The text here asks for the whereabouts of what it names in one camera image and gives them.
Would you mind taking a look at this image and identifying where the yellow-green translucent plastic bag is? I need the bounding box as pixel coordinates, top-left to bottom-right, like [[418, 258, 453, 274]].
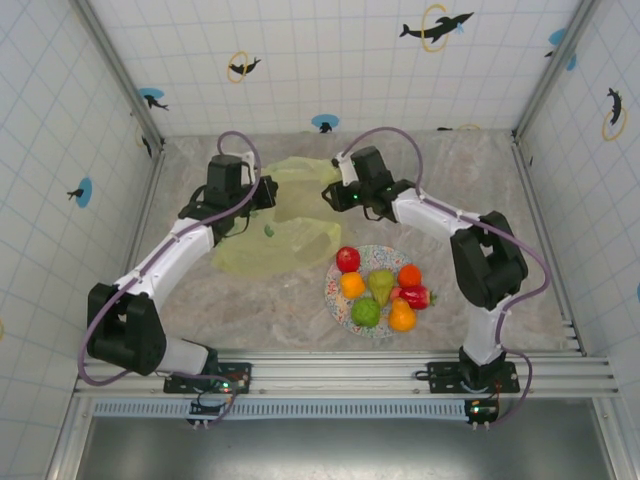
[[210, 155, 344, 276]]

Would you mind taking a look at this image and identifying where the red toy apple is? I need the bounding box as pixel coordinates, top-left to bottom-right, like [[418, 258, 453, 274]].
[[335, 246, 362, 274]]

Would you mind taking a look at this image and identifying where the orange-yellow round toy fruit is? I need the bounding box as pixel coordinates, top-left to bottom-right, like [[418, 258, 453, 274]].
[[340, 272, 366, 300]]

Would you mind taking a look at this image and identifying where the green toy pear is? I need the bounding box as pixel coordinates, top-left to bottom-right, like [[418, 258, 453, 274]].
[[368, 268, 396, 307]]

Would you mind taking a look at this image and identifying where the orange-red toy tangerine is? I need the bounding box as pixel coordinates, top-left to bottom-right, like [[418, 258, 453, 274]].
[[397, 263, 424, 290]]

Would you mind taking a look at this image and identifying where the green bumpy toy fruit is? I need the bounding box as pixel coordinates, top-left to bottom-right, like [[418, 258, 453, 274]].
[[350, 297, 383, 327]]

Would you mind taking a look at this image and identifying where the glossy red toy fruit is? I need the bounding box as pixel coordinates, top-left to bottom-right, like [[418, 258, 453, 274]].
[[397, 284, 439, 311]]

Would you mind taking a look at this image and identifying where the orange speckled toy pear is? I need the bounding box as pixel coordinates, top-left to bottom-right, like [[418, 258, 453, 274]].
[[388, 298, 418, 332]]

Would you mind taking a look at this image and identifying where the colourful squiggle pattern plate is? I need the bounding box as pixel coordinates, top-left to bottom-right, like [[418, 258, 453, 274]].
[[324, 244, 431, 340]]

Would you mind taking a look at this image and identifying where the grey metal panel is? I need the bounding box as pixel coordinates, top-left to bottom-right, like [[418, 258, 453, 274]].
[[74, 417, 616, 480]]

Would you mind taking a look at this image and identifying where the penguin blue circle wall sticker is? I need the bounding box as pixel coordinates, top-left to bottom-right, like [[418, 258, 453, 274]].
[[310, 113, 340, 135]]

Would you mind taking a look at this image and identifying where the aluminium table edge rail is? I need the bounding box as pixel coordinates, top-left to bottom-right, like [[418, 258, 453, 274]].
[[510, 132, 587, 357], [122, 144, 169, 281]]

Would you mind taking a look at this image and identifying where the shark blue circle wall sticker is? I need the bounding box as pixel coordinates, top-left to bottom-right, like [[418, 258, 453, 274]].
[[138, 87, 170, 112]]

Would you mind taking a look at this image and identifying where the small dolphin ring wall sticker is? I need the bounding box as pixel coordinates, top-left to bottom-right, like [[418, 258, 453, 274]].
[[226, 49, 263, 84]]

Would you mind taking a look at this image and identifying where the aluminium frame post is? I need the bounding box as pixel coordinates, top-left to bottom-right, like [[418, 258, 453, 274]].
[[512, 0, 599, 144], [69, 0, 167, 151]]

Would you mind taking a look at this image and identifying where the fish blue oval wall sticker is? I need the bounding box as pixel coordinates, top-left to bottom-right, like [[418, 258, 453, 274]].
[[66, 177, 94, 209]]

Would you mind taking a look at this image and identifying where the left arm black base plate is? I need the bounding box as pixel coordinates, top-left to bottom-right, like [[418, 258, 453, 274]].
[[163, 362, 254, 396]]

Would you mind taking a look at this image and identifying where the large dolphin ring wall sticker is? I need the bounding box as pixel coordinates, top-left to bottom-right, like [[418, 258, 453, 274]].
[[398, 3, 475, 54]]

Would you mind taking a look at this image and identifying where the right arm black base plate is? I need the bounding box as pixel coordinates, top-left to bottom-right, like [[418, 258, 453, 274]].
[[413, 359, 521, 396]]

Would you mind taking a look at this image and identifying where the white slotted cable duct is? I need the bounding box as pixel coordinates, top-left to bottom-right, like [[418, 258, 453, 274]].
[[92, 398, 474, 420]]

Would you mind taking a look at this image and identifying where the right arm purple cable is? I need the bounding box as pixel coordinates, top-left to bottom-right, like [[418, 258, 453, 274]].
[[339, 127, 551, 429]]

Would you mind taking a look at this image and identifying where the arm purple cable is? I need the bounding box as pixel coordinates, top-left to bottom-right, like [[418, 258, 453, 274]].
[[79, 130, 264, 426], [339, 127, 551, 429]]

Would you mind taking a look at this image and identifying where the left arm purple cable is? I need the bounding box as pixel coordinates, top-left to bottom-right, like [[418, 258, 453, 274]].
[[79, 130, 264, 426]]

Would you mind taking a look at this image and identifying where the seahorse ring wall sticker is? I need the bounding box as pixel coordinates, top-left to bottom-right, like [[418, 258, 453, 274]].
[[601, 87, 629, 142]]

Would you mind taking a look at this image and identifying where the aluminium frame leg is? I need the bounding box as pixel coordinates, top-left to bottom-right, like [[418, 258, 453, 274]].
[[592, 394, 639, 480], [47, 394, 96, 480]]

